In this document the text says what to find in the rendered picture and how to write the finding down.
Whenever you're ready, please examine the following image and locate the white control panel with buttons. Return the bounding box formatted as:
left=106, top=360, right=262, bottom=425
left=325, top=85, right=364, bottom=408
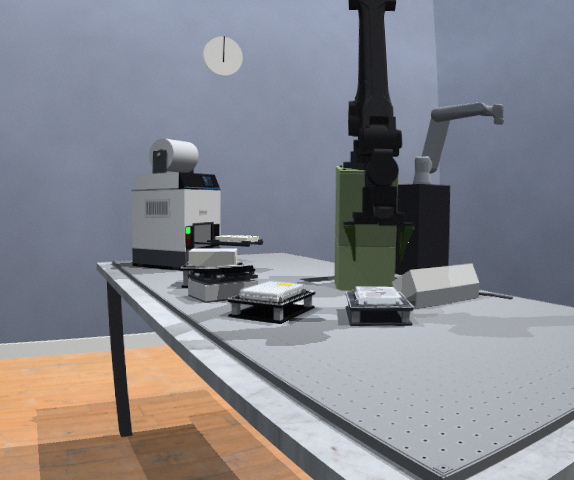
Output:
left=392, top=264, right=513, bottom=309

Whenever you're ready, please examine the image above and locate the white horizontal cylinder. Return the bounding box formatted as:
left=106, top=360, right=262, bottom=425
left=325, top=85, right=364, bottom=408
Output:
left=149, top=138, right=199, bottom=173

